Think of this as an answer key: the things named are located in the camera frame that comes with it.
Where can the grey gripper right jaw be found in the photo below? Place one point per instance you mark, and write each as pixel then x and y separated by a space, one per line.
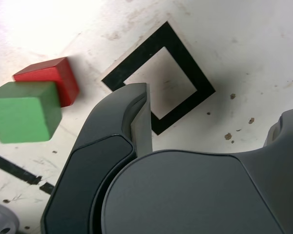
pixel 197 195

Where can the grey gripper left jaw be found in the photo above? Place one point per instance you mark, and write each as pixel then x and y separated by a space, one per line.
pixel 88 182

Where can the green cube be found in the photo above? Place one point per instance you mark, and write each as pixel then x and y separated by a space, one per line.
pixel 22 114

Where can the red cube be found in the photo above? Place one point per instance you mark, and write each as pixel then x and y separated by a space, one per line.
pixel 66 80

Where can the black tape square outline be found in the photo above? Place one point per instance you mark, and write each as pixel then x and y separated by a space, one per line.
pixel 185 48

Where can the black tape strip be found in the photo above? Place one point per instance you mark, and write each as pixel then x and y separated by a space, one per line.
pixel 9 168

